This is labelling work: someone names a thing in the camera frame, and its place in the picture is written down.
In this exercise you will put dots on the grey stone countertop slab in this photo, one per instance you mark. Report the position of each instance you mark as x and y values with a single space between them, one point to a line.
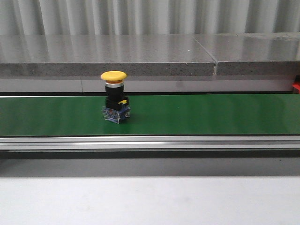
91 55

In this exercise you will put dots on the green conveyor belt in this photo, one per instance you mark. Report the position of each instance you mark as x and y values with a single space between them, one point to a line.
211 114

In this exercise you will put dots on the red plastic object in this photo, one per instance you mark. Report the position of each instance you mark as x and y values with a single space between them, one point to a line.
296 87

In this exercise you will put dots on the white pleated curtain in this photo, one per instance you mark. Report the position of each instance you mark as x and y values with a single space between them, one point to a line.
122 17

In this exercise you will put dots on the aluminium conveyor side rail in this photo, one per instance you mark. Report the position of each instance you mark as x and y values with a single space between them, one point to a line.
143 143

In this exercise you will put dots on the yellow mushroom push button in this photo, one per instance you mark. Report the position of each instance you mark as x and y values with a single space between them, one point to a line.
116 107

